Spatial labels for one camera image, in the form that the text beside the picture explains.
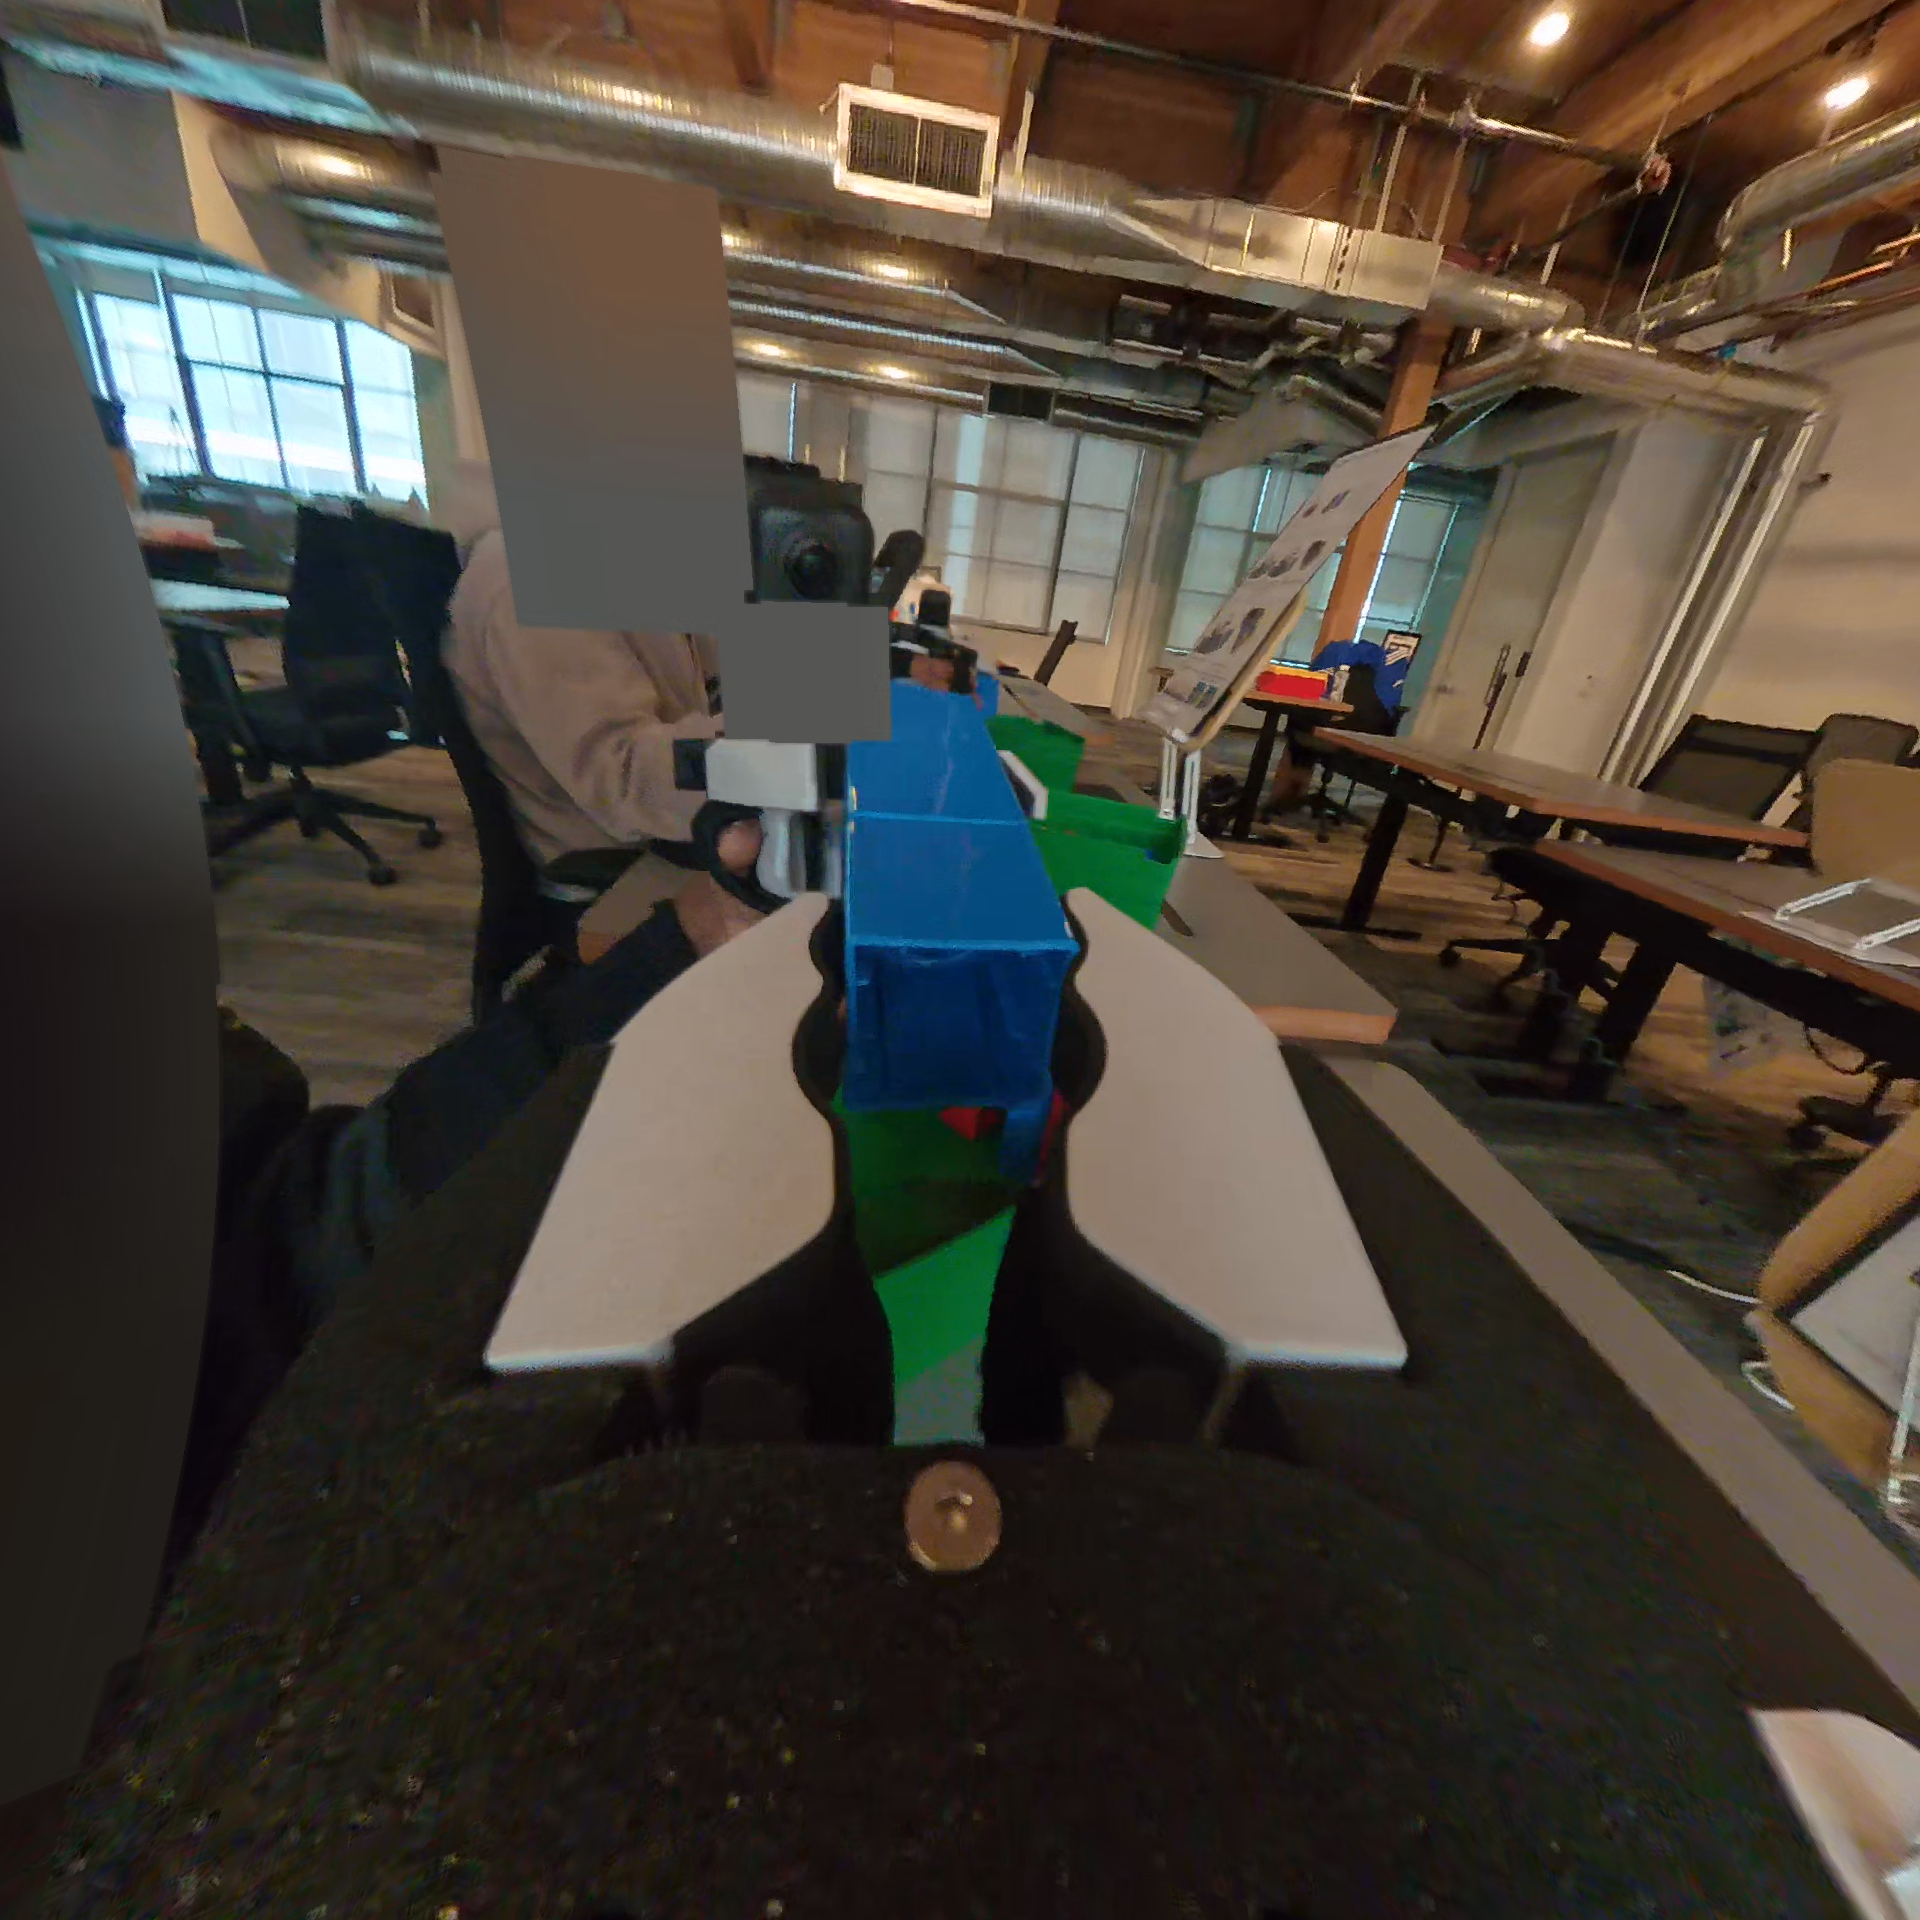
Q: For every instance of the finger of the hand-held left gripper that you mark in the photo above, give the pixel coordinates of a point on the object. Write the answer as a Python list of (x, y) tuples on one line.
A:
[(1031, 787), (764, 775)]

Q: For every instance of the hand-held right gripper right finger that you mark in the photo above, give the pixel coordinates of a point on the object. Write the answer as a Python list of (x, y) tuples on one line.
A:
[(1230, 1185)]

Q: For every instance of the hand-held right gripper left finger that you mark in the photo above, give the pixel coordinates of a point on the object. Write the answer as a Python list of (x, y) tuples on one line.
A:
[(675, 1155)]

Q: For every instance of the blue block tower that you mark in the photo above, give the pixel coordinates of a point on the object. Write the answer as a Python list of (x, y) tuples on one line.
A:
[(945, 902)]

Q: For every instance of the green plastic bin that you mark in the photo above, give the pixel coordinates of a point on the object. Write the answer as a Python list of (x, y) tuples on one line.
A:
[(1103, 855), (1036, 751), (939, 1245)]

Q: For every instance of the person's left forearm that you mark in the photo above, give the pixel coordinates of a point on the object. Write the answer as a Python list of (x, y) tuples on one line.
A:
[(524, 1020)]

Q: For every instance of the red block tower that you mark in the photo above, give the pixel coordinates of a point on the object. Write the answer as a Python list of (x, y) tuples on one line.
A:
[(972, 1123)]

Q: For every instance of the person's left hand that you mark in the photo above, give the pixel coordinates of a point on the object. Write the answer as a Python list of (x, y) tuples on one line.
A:
[(722, 909)]

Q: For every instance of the red box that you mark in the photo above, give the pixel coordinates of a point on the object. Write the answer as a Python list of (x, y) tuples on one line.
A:
[(1289, 684)]

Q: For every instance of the black office chair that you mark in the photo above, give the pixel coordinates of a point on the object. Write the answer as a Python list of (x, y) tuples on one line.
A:
[(1531, 961), (331, 661), (451, 675)]

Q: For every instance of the white ceiling vent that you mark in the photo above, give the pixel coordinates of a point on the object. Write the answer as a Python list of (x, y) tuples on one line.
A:
[(915, 149)]

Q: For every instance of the wooden desk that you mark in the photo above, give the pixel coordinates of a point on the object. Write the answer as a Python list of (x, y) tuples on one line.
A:
[(1547, 780), (1724, 902)]

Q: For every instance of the white sheet stand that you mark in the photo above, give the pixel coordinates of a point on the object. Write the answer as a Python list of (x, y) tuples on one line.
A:
[(1852, 914)]

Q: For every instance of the beige chair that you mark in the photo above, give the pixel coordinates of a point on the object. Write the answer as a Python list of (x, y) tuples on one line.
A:
[(1868, 819)]

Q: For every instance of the ceiling spot lamp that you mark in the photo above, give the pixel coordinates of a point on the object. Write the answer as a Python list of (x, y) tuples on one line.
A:
[(1845, 90), (1550, 23)]

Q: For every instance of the silver air duct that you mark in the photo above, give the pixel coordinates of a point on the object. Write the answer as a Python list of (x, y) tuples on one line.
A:
[(1201, 225), (1651, 369)]

